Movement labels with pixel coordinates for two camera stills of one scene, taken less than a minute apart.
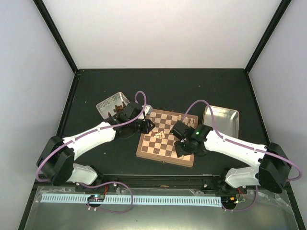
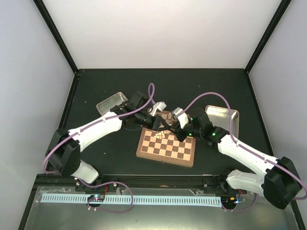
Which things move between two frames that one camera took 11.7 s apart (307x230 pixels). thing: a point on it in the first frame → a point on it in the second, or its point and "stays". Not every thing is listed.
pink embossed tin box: [112, 105] stays
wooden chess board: [159, 144] stays
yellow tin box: [226, 120] stays
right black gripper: [180, 152] → [180, 136]
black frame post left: [43, 9] stays
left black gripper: [147, 128] → [157, 120]
